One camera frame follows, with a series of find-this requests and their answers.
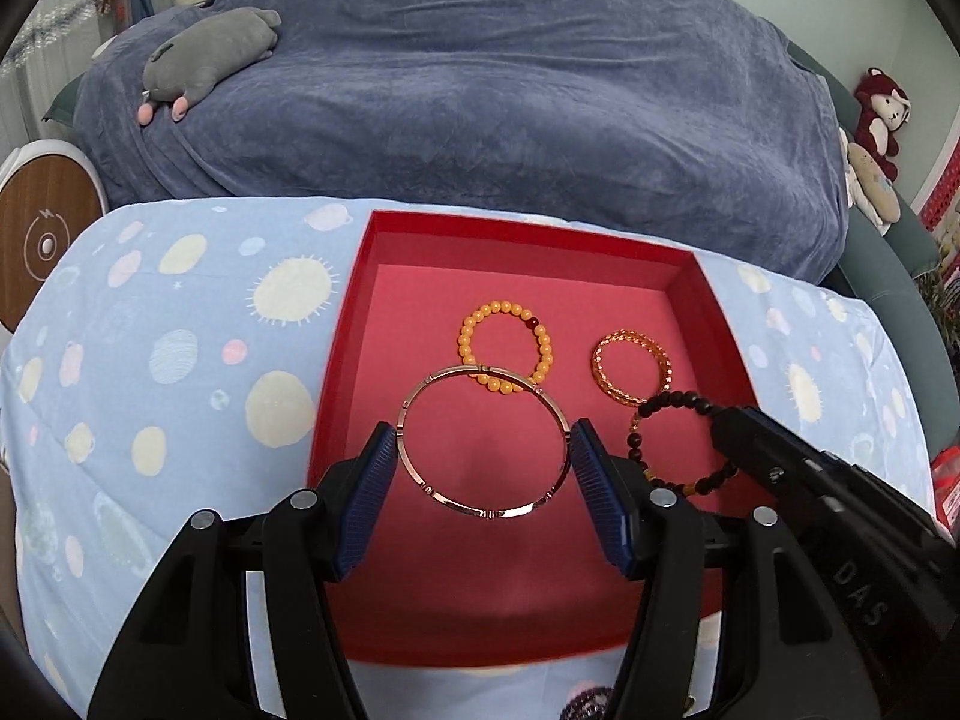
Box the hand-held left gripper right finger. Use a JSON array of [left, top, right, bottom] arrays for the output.
[[568, 418, 886, 720]]

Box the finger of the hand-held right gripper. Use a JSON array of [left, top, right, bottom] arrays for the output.
[[709, 405, 826, 512]]

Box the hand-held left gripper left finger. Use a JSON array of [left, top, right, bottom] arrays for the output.
[[88, 422, 398, 720]]

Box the dark bead bracelet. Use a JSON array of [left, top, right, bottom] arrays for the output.
[[626, 388, 740, 497]]

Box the red box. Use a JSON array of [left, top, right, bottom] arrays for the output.
[[306, 210, 758, 670]]

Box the maroon small bead strand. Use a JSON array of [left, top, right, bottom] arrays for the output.
[[559, 686, 616, 720]]

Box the red packet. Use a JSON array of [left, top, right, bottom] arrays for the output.
[[930, 446, 960, 533]]

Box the light blue planet print sheet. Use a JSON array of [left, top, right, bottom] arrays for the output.
[[0, 195, 938, 720]]

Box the green sofa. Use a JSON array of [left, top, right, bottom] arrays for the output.
[[787, 41, 960, 428]]

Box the beige plush toy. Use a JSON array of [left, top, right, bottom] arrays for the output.
[[840, 127, 901, 235]]

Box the red basket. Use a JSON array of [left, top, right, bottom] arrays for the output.
[[911, 157, 960, 233]]

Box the red plush monkey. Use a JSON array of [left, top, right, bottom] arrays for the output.
[[853, 67, 914, 182]]

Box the dark blue blanket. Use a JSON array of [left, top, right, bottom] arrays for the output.
[[71, 0, 848, 286]]

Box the round wooden side table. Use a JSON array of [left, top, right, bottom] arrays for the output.
[[0, 139, 107, 331]]

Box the grey plush toy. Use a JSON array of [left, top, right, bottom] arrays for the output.
[[137, 6, 282, 125]]

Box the gold chain bracelet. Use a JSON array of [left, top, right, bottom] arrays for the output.
[[590, 330, 674, 407]]

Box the yellow bead bracelet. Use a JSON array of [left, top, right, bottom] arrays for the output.
[[457, 300, 554, 396]]

